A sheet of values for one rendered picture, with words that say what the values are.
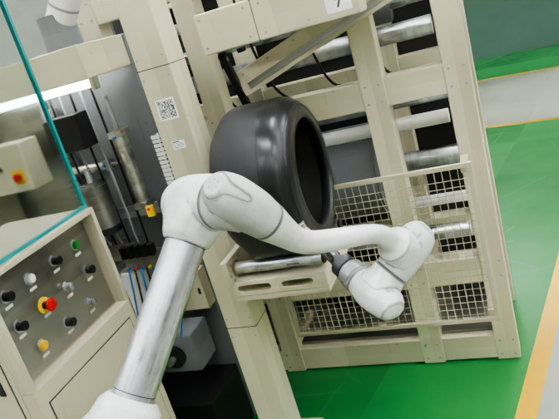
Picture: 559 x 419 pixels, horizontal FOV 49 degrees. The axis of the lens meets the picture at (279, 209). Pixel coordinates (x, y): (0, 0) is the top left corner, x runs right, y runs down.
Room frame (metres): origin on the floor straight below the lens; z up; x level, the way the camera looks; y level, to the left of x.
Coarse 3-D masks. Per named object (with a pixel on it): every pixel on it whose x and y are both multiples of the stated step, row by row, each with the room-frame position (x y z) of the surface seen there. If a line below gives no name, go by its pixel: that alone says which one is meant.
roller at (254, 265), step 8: (280, 256) 1.99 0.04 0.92; (288, 256) 1.98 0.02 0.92; (296, 256) 1.96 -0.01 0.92; (304, 256) 1.94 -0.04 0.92; (312, 256) 1.93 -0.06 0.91; (320, 256) 1.92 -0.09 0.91; (240, 264) 2.04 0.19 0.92; (248, 264) 2.02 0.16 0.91; (256, 264) 2.01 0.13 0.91; (264, 264) 2.00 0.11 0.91; (272, 264) 1.98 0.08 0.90; (280, 264) 1.97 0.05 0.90; (288, 264) 1.96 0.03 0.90; (296, 264) 1.95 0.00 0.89; (304, 264) 1.94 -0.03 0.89; (240, 272) 2.03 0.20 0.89; (248, 272) 2.03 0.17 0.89
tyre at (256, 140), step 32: (288, 96) 2.13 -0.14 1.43; (224, 128) 2.02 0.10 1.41; (256, 128) 1.94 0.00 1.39; (288, 128) 1.94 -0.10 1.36; (224, 160) 1.93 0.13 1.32; (256, 160) 1.87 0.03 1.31; (288, 160) 1.87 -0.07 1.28; (320, 160) 2.30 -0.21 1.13; (288, 192) 1.84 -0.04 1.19; (320, 192) 2.28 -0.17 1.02; (320, 224) 1.97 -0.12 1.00; (256, 256) 2.00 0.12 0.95
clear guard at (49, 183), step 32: (0, 0) 2.08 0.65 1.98; (0, 32) 2.03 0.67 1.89; (0, 64) 1.98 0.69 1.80; (0, 96) 1.93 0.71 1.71; (32, 96) 2.05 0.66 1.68; (0, 128) 1.88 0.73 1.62; (32, 128) 2.00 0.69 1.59; (0, 160) 1.83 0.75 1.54; (32, 160) 1.95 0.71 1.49; (64, 160) 2.08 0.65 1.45; (0, 192) 1.79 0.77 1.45; (32, 192) 1.90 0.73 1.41; (64, 192) 2.02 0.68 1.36; (0, 224) 1.74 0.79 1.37; (32, 224) 1.85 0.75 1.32; (0, 256) 1.70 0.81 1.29
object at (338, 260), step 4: (328, 252) 1.71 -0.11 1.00; (336, 252) 1.69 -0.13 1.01; (332, 256) 1.69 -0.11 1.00; (336, 256) 1.68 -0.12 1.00; (340, 256) 1.67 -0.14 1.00; (344, 256) 1.67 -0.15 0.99; (348, 256) 1.67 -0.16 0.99; (336, 260) 1.67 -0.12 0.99; (340, 260) 1.66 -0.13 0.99; (344, 260) 1.66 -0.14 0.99; (348, 260) 1.66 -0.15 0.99; (332, 264) 1.67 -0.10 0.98; (336, 264) 1.66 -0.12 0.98; (340, 264) 1.65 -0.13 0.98; (332, 268) 1.67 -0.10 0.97; (336, 268) 1.66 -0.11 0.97; (340, 268) 1.65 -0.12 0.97; (336, 272) 1.65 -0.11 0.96
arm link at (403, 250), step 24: (288, 216) 1.37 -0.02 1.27; (264, 240) 1.35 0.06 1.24; (288, 240) 1.36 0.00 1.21; (312, 240) 1.40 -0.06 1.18; (336, 240) 1.43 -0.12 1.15; (360, 240) 1.47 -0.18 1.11; (384, 240) 1.50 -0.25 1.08; (408, 240) 1.52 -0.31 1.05; (432, 240) 1.55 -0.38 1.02; (384, 264) 1.54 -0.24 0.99; (408, 264) 1.52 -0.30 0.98
